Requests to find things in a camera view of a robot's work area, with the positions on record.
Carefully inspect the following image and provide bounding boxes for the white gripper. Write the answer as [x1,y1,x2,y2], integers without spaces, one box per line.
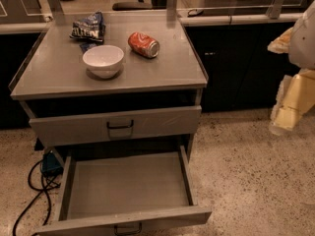
[269,69,315,135]

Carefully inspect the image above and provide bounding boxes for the grey drawer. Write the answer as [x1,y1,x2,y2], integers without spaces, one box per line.
[30,106,201,147]
[37,147,211,236]

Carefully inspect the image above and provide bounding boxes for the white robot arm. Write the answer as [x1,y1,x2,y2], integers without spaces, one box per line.
[268,2,315,135]

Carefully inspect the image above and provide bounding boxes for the grey drawer cabinet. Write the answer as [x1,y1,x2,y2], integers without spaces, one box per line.
[11,11,207,155]

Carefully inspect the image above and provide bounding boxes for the grey top drawer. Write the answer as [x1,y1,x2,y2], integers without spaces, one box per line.
[30,106,201,147]

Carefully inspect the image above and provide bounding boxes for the dark counter cabinet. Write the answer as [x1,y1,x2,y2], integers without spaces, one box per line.
[186,23,299,112]

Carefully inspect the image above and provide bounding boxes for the red soda can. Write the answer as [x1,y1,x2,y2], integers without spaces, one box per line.
[128,32,159,58]

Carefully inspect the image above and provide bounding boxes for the black office chair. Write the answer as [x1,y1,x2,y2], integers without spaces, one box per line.
[112,0,153,11]

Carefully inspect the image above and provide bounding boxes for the white ceramic bowl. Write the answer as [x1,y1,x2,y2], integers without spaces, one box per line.
[83,45,124,79]

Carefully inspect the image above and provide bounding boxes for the blue chip bag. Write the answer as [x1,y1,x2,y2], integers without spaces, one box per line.
[70,11,106,42]

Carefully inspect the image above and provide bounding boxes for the blue power box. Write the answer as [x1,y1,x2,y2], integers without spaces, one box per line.
[40,150,64,177]

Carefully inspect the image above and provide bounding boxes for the black floor cable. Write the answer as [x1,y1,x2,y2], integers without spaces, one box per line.
[11,159,62,236]

